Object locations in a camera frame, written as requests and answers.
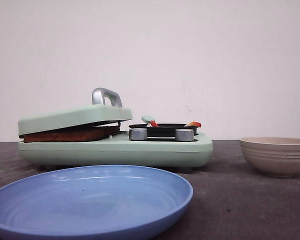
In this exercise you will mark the white bread slice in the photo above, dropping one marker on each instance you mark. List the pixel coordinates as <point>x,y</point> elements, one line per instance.
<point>85,134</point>

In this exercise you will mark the beige ribbed bowl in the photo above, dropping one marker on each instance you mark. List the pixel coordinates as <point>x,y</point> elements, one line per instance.
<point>272,156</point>

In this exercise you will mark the mint green sandwich maker lid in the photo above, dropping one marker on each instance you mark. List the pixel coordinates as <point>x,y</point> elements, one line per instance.
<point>106,108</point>

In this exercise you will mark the mint green breakfast maker base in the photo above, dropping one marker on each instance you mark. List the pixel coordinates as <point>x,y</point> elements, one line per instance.
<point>119,150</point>

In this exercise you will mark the left silver control knob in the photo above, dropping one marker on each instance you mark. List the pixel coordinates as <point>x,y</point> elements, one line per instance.
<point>138,134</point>

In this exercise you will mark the silver control knob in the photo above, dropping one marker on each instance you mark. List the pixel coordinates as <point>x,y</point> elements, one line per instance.
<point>184,135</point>
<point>138,134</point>

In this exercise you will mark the right silver control knob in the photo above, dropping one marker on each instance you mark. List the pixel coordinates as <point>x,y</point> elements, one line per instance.
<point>184,135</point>

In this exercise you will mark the blue plate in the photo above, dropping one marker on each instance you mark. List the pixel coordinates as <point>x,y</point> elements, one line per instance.
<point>104,202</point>

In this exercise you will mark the black frying pan green handle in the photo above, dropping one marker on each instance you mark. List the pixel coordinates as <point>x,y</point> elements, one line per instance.
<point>163,129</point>

